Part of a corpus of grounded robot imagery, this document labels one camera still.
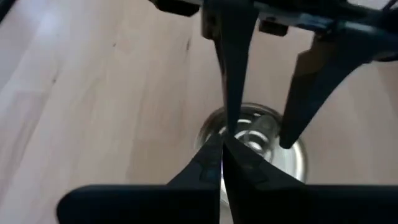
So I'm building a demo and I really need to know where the blue label gold tuna can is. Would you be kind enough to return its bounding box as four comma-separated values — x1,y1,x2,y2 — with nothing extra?
195,102,308,206

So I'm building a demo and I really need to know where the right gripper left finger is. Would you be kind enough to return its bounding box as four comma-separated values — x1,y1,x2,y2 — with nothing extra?
169,134,224,224

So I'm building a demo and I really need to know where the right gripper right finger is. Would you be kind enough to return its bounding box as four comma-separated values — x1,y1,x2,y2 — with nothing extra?
223,136,312,224

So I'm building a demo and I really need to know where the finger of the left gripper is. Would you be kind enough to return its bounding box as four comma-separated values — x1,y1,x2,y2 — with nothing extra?
279,27,398,149
214,6,259,133

